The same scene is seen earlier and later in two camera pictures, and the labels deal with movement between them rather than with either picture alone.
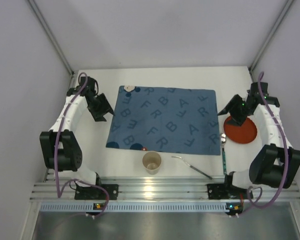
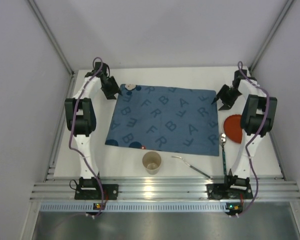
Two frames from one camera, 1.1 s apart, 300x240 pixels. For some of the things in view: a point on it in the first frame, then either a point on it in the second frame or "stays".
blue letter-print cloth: x=170 y=120 stays
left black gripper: x=98 y=105 to x=109 y=88
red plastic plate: x=243 y=134 stays
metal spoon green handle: x=223 y=140 stays
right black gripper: x=236 y=110 to x=229 y=95
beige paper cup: x=152 y=161 stays
